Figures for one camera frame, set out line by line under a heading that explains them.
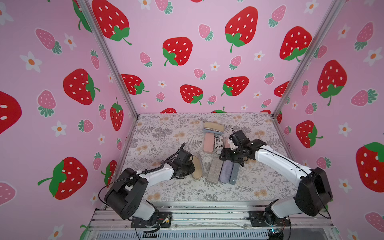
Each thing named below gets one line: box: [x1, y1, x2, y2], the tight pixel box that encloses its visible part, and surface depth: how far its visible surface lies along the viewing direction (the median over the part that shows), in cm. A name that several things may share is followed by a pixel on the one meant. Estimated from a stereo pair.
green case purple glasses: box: [229, 162, 240, 185], surface depth 86 cm
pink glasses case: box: [203, 132, 215, 153], surface depth 107 cm
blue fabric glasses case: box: [203, 121, 225, 135], surface depth 112 cm
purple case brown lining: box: [219, 161, 234, 184], surface depth 89 cm
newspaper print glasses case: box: [214, 134, 224, 155], surface depth 103 cm
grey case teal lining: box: [206, 157, 223, 184], surface depth 90 cm
